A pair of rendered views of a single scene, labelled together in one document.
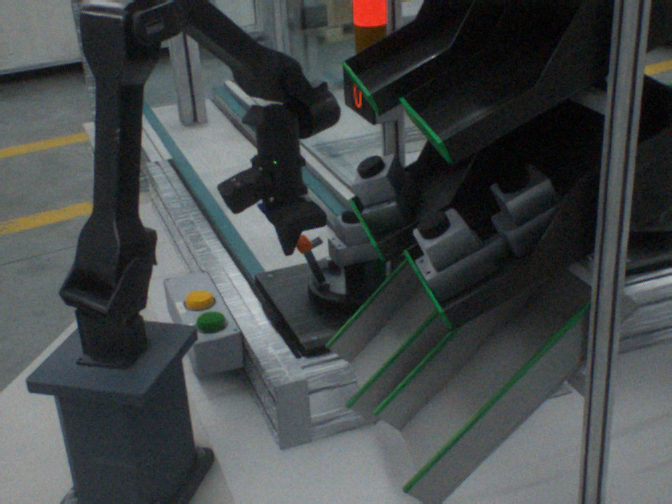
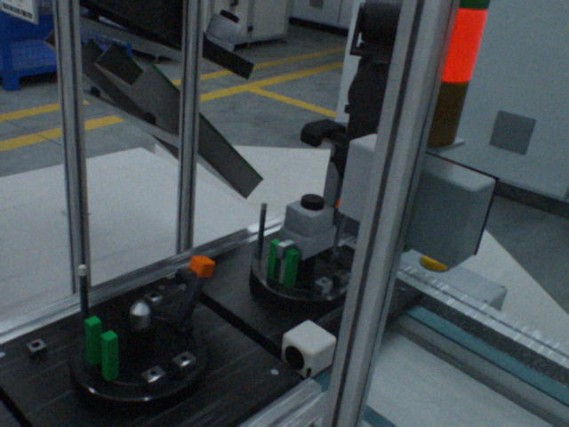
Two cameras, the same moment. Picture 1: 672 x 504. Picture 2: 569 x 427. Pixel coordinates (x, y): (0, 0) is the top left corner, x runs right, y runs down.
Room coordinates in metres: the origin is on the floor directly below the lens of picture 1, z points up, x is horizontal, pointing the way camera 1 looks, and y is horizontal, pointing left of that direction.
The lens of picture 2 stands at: (1.75, -0.39, 1.40)
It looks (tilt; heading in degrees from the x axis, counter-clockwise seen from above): 27 degrees down; 149
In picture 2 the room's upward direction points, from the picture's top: 7 degrees clockwise
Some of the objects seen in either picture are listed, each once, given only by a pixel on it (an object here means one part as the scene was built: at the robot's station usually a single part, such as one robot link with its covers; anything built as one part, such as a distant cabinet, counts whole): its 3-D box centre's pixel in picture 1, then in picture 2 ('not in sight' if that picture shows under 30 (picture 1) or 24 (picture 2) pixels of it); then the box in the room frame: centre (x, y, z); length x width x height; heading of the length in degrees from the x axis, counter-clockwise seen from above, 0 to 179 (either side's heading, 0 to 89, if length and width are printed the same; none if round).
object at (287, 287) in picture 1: (355, 296); (300, 286); (1.20, -0.02, 0.96); 0.24 x 0.24 x 0.02; 19
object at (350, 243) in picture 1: (359, 234); (304, 224); (1.20, -0.03, 1.06); 0.08 x 0.04 x 0.07; 110
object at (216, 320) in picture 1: (211, 324); not in sight; (1.14, 0.19, 0.96); 0.04 x 0.04 x 0.02
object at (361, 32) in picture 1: (371, 39); not in sight; (1.42, -0.07, 1.28); 0.05 x 0.05 x 0.05
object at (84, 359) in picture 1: (112, 329); not in sight; (0.92, 0.26, 1.09); 0.07 x 0.07 x 0.06; 73
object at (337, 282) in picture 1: (355, 284); (301, 275); (1.20, -0.02, 0.98); 0.14 x 0.14 x 0.02
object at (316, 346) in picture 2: not in sight; (308, 349); (1.32, -0.08, 0.97); 0.05 x 0.05 x 0.04; 19
